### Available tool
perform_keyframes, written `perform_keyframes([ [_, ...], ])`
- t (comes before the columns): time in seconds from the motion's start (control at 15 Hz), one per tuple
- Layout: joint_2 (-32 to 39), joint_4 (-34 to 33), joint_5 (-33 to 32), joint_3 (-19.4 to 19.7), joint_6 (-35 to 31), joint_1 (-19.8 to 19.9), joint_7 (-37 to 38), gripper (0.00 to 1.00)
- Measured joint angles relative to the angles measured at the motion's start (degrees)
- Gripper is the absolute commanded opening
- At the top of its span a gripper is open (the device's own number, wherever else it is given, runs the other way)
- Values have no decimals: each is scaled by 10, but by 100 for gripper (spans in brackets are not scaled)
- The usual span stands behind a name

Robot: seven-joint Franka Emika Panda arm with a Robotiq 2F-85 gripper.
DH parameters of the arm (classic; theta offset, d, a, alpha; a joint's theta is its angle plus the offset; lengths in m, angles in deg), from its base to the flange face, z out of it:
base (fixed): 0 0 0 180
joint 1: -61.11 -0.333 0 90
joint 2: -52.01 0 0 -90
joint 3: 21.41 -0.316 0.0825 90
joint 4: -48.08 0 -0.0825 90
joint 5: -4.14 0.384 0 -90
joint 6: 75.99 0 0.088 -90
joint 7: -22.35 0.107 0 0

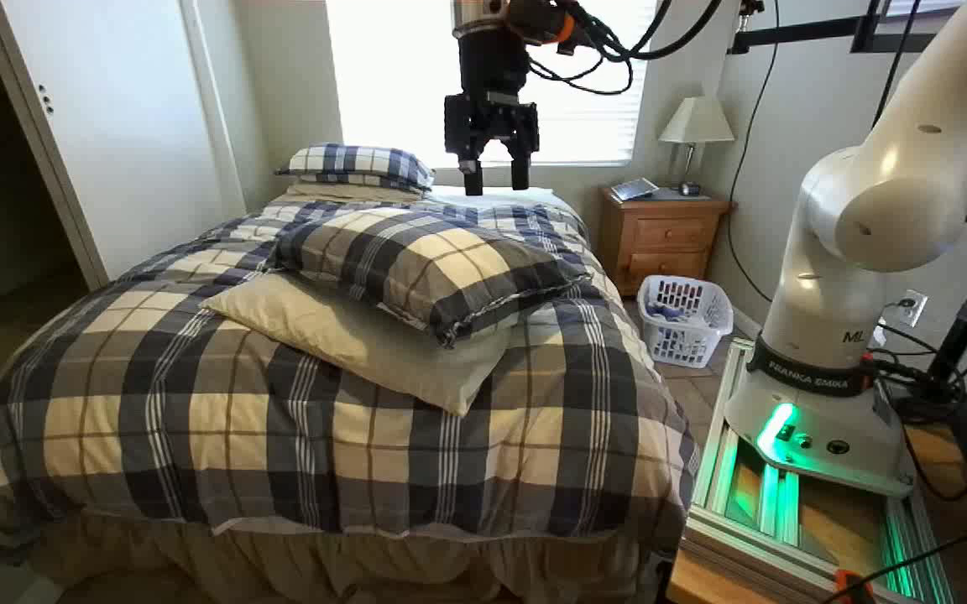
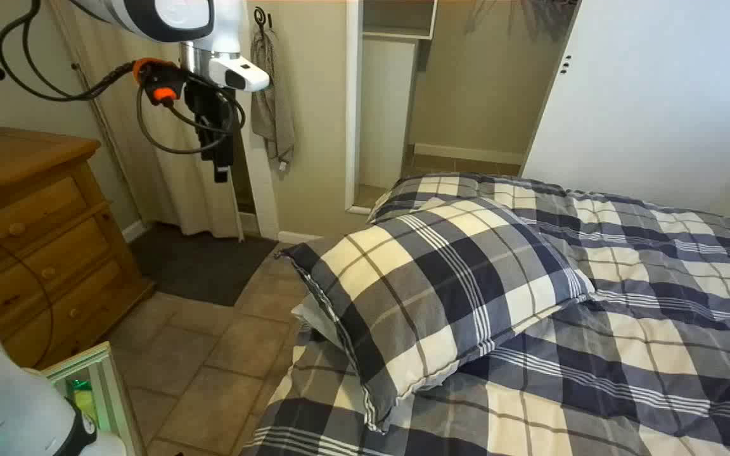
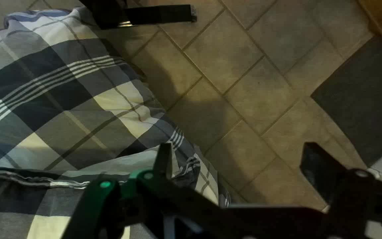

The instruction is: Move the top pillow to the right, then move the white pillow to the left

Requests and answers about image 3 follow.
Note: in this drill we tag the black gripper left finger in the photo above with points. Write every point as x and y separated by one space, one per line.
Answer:
111 207

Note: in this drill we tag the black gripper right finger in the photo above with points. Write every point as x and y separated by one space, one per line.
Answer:
363 203

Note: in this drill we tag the blue plaid pillow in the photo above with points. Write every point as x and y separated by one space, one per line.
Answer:
53 97

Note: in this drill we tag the dark grey floor rug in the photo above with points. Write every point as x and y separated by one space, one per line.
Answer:
363 97

